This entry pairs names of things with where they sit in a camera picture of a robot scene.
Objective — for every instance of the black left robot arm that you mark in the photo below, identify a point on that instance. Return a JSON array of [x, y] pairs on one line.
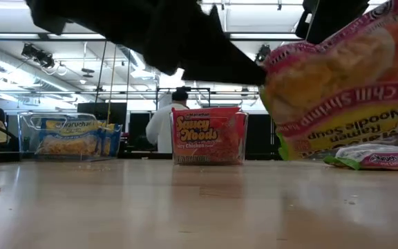
[[99, 17]]

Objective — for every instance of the black hanging ceiling camera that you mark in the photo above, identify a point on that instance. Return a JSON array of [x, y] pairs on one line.
[[263, 53]]

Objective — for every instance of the black monitor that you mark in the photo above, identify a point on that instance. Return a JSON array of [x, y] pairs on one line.
[[95, 110]]

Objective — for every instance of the clear plastic bin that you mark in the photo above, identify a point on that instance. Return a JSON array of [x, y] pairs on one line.
[[244, 155], [26, 138]]

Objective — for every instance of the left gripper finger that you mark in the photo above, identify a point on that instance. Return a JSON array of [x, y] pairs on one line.
[[219, 62]]

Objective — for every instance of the orange Saucy Noods ramen pack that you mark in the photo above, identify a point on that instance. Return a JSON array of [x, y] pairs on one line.
[[202, 138], [243, 124]]

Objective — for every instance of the black overhead rig bar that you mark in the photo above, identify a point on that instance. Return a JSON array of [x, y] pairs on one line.
[[64, 36]]

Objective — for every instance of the green pink shrimp ramen pack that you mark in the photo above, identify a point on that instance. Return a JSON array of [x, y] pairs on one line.
[[340, 86], [375, 157]]

